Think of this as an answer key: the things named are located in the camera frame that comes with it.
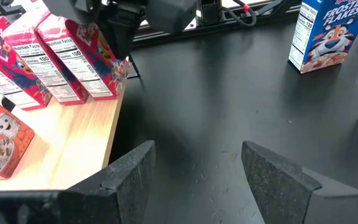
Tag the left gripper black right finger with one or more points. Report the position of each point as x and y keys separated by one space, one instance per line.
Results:
x=278 y=186

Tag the black aluminium table frame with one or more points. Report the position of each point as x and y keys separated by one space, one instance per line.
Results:
x=266 y=15

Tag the Frosted Flakes cereal box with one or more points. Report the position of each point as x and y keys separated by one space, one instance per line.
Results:
x=331 y=40

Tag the wooden shelf with black frame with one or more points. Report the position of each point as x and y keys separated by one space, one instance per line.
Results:
x=73 y=140

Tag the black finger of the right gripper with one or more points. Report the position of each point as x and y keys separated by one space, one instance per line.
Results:
x=171 y=15
x=70 y=9

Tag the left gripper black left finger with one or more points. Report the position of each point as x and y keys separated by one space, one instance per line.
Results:
x=110 y=199

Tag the Froot Loops cereal box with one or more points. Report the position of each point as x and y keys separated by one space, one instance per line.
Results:
x=92 y=62
x=11 y=68
x=48 y=71

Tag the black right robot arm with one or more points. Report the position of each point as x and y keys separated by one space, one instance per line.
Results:
x=211 y=12

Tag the black table mat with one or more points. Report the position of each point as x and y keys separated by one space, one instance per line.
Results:
x=213 y=109

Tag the Frosted Mini Wheats cereal box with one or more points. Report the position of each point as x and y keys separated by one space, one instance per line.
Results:
x=5 y=140

